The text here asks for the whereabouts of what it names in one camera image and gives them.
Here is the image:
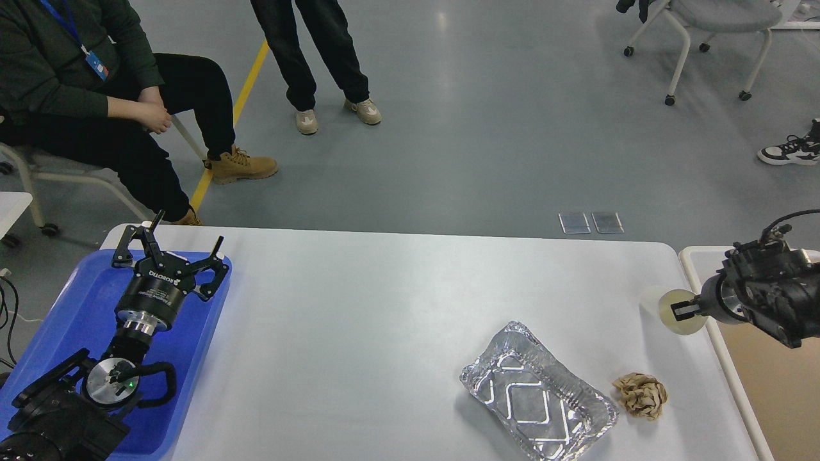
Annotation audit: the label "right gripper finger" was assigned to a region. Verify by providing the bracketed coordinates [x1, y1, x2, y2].
[671, 297, 702, 322]

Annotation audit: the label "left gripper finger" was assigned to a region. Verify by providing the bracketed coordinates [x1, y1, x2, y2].
[112, 211, 167, 271]
[174, 236, 229, 302]

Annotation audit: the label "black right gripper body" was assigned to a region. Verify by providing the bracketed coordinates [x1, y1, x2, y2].
[699, 274, 747, 324]

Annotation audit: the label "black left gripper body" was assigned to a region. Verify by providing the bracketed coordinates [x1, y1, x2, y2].
[115, 256, 195, 332]

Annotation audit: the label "white paper cup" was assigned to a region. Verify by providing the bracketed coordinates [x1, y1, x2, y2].
[639, 286, 707, 336]

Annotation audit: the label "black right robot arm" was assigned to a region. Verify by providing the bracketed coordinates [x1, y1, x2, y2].
[671, 208, 819, 348]

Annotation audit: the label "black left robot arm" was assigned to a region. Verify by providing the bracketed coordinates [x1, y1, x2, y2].
[2, 218, 231, 460]

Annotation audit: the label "blue plastic tray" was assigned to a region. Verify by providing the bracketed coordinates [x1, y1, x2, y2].
[1, 249, 231, 460]

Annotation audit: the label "crumpled brown paper ball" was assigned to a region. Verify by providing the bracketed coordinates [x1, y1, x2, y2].
[612, 373, 668, 421]

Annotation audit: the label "beige plastic bin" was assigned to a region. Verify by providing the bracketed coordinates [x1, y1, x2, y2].
[678, 246, 820, 461]

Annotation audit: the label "right floor socket plate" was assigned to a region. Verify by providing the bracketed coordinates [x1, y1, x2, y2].
[592, 212, 625, 234]

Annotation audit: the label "floor socket plate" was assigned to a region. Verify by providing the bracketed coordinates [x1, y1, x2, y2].
[558, 212, 591, 234]
[592, 212, 625, 234]

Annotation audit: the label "white side table corner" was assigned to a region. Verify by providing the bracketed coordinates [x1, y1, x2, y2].
[0, 191, 33, 238]

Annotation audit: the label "left floor socket plate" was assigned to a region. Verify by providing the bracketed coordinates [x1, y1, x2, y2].
[558, 212, 591, 234]

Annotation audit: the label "white chair under seated person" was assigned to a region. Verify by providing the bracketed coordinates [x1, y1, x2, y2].
[0, 114, 209, 248]

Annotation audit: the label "aluminium foil tray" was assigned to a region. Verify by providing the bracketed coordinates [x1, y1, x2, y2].
[459, 321, 618, 460]

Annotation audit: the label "black white sneaker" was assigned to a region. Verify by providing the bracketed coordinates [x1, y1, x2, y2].
[757, 118, 819, 166]

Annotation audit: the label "seated person green jacket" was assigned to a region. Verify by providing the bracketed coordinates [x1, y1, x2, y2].
[1, 1, 278, 225]

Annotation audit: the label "standing person dark trousers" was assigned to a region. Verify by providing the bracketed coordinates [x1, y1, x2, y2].
[250, 0, 383, 136]

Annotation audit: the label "grey office chair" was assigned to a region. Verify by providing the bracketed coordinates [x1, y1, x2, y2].
[616, 1, 782, 107]

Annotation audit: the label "black cables at left edge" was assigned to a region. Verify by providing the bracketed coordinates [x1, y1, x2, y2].
[0, 269, 21, 372]

